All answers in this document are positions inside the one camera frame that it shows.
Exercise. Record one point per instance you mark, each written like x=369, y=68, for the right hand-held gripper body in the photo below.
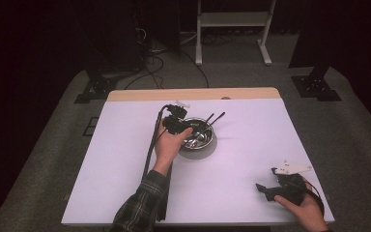
x=291, y=189

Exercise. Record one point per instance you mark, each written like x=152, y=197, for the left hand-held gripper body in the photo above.
x=173, y=121

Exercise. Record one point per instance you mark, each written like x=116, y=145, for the black chopstick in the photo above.
x=163, y=209
x=210, y=117

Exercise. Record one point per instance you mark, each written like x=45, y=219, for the stainless steel bowl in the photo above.
x=206, y=138

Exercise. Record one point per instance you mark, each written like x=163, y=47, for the person's left hand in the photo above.
x=167, y=146

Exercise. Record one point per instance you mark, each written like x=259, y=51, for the person's right hand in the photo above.
x=307, y=212

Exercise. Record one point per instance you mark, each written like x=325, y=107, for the white table mat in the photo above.
x=238, y=180

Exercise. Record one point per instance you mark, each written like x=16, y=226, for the black stand base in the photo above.
x=315, y=85
x=96, y=89

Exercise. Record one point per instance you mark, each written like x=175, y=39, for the dark equipment cabinet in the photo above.
x=112, y=35

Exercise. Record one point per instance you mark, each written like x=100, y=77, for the white desk frame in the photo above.
x=233, y=19

